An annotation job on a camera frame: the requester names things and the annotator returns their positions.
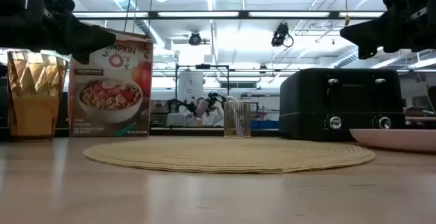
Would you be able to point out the pink plate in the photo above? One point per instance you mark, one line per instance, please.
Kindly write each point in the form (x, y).
(398, 139)

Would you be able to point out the pumpkin cereal box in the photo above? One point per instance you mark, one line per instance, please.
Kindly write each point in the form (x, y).
(109, 122)

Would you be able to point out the blue bin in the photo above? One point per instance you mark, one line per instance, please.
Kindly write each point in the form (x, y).
(264, 124)

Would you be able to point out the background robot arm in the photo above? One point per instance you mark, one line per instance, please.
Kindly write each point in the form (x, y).
(211, 101)

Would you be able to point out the white cylinder tank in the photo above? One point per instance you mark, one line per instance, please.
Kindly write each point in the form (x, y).
(190, 86)

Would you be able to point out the round black ceiling camera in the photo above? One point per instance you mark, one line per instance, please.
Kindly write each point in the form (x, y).
(195, 39)

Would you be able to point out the black four-slot toaster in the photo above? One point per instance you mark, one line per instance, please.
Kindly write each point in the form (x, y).
(357, 98)

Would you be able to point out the black background rig frame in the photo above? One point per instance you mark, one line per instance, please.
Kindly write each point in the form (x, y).
(202, 66)

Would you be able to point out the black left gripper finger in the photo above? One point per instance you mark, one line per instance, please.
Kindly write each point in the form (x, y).
(85, 40)

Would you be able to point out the amber faceted juice glass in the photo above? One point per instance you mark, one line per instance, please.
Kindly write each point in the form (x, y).
(34, 115)

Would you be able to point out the round woven beige placemat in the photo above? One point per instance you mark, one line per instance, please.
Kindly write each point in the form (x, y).
(228, 156)

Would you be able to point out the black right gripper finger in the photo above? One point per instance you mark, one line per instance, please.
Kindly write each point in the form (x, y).
(371, 33)

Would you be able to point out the clear ribbed glass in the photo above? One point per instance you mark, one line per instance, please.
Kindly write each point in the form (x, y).
(237, 120)

